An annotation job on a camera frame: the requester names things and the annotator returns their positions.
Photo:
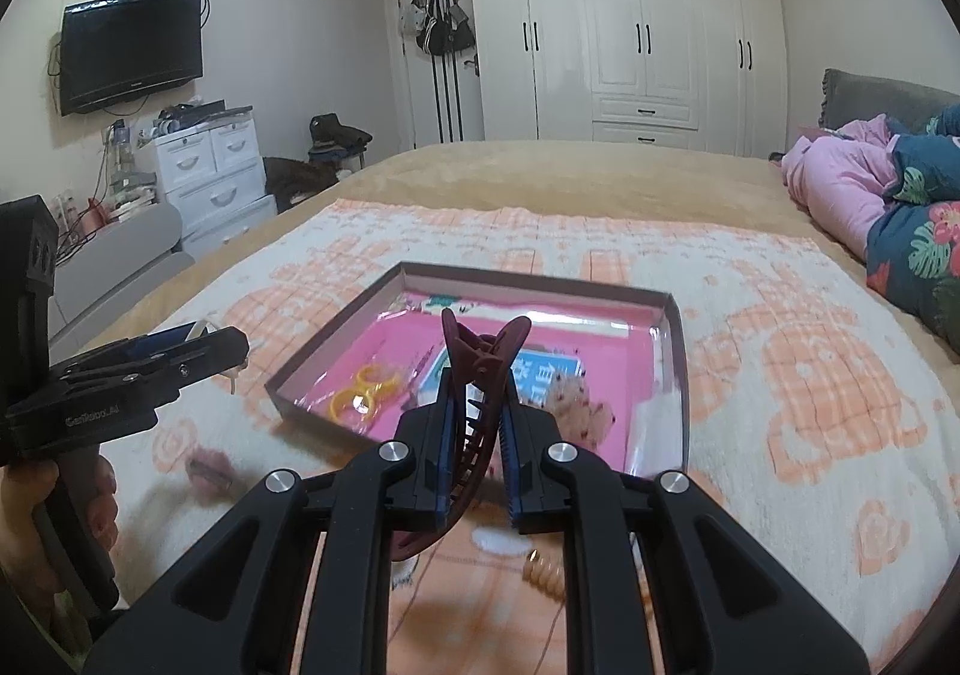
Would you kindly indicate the hanging dark bags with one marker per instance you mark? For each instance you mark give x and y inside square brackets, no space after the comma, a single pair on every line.
[442,22]

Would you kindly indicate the brown cardboard box pink lining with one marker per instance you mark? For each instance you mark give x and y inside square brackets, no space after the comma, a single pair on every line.
[600,337]

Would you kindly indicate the maroon hair claw clip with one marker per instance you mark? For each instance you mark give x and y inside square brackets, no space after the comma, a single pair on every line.
[480,352]

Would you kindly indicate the pink hair clip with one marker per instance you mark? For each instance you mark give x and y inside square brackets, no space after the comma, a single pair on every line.
[208,472]

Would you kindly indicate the clear dotted bow hair clip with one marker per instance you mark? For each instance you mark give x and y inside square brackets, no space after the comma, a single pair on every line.
[571,409]

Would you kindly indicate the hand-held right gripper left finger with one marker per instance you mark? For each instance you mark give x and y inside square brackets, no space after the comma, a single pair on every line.
[444,412]

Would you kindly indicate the white drawer cabinet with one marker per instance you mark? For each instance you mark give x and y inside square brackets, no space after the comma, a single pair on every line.
[217,187]

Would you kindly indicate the white door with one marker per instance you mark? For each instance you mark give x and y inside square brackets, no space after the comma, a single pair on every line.
[409,105]

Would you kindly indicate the bed with tan sheet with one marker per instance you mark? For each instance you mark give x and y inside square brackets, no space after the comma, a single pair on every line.
[562,180]

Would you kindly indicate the black flat screen television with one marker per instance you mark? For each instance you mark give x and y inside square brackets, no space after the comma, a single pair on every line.
[131,52]

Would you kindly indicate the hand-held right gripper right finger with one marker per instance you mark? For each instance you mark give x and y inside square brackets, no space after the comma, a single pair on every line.
[510,435]

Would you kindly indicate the blue printed card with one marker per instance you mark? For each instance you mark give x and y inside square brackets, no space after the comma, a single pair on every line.
[551,375]

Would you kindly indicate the yellow hair clip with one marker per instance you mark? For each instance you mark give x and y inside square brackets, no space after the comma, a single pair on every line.
[360,397]

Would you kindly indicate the dark bag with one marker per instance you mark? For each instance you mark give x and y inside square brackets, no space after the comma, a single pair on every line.
[296,184]

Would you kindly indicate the person's left hand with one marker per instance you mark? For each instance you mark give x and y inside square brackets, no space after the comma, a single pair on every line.
[22,540]

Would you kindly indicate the pink quilt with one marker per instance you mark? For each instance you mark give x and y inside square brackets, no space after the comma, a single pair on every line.
[832,187]

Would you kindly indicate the white glossy wardrobe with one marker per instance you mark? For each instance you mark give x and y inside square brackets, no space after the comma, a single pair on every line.
[637,7]

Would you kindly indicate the black device on cabinet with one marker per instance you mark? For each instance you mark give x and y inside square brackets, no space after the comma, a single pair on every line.
[202,115]

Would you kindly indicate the white and orange printed blanket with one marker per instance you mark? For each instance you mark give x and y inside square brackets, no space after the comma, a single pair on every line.
[787,382]

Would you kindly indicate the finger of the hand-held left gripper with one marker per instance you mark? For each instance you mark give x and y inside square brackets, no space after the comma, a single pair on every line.
[161,343]
[210,356]

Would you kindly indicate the grey quilted headboard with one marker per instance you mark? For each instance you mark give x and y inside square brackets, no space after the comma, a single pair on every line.
[870,97]

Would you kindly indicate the black clothes pile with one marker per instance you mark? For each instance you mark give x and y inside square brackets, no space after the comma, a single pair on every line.
[341,135]

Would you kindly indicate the blue floral quilt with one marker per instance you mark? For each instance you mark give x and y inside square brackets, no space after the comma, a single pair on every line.
[919,255]

